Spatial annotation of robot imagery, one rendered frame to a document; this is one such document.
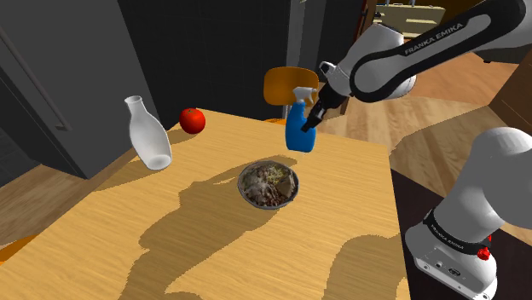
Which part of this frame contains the orange chair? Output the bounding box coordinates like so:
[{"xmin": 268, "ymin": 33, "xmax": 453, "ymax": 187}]
[
  {"xmin": 0, "ymin": 234, "xmax": 39, "ymax": 267},
  {"xmin": 263, "ymin": 66, "xmax": 321, "ymax": 126}
]

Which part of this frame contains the blue spray bottle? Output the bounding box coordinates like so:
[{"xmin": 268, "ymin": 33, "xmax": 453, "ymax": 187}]
[{"xmin": 284, "ymin": 86, "xmax": 320, "ymax": 153}]

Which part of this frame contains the grey bowl with food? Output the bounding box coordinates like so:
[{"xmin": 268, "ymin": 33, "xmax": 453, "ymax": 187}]
[{"xmin": 236, "ymin": 159, "xmax": 300, "ymax": 211}]

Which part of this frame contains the brown wooden shelf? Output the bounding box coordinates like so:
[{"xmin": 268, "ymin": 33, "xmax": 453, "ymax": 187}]
[{"xmin": 360, "ymin": 0, "xmax": 452, "ymax": 41}]

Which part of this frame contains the dark robot stand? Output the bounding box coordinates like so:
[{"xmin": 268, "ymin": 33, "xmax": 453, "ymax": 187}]
[{"xmin": 390, "ymin": 167, "xmax": 532, "ymax": 300}]

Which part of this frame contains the light wooden table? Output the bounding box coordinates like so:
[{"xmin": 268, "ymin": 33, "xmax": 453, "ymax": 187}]
[{"xmin": 0, "ymin": 107, "xmax": 413, "ymax": 300}]

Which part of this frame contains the red tomato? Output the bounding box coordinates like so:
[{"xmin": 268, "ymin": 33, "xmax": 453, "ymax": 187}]
[{"xmin": 178, "ymin": 107, "xmax": 207, "ymax": 136}]

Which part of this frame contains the white ceramic vase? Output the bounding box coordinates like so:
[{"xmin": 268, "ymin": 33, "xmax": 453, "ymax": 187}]
[{"xmin": 124, "ymin": 95, "xmax": 174, "ymax": 171}]

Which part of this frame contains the grey cabinet with handle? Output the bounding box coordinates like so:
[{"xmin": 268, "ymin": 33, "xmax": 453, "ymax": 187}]
[{"xmin": 0, "ymin": 0, "xmax": 161, "ymax": 181}]

